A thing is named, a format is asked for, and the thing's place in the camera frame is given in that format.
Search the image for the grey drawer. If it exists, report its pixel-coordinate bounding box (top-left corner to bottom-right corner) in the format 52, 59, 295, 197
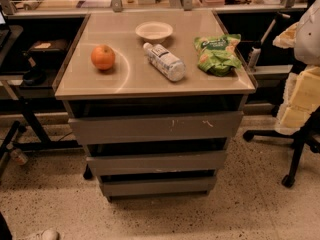
69, 111, 243, 145
87, 150, 227, 176
100, 176, 217, 197

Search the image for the grey drawer cabinet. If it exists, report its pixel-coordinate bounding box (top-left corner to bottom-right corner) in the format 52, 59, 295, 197
55, 10, 255, 185

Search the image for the grey top drawer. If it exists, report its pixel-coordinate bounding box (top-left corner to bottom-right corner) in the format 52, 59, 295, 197
69, 111, 243, 145

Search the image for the grey bottom drawer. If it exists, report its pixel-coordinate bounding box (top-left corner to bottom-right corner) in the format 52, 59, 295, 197
100, 176, 217, 197

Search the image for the clear plastic water bottle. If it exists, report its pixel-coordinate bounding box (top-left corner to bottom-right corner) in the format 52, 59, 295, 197
143, 43, 186, 82

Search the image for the orange apple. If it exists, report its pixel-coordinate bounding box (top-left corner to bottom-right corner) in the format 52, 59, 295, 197
91, 45, 115, 70

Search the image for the green chip bag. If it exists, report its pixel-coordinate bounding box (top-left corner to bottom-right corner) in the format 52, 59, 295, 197
194, 34, 242, 77

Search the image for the white bowl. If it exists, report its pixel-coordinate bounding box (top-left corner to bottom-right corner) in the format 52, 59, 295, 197
135, 21, 173, 43

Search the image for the white black handheld tool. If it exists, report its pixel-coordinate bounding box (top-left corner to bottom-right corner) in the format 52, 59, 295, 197
247, 12, 290, 71

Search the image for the black box with label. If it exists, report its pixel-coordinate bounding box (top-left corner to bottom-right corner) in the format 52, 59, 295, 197
28, 39, 70, 57

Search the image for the black desk stand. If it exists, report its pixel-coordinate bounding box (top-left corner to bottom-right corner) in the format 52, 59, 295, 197
0, 98, 80, 157

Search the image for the small bottle on floor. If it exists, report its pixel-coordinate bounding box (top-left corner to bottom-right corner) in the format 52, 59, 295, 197
7, 143, 28, 166

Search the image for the black office chair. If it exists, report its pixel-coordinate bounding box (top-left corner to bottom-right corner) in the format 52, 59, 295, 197
243, 108, 320, 188

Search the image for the white shoe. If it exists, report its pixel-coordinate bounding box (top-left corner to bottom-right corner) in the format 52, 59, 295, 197
24, 228, 61, 240

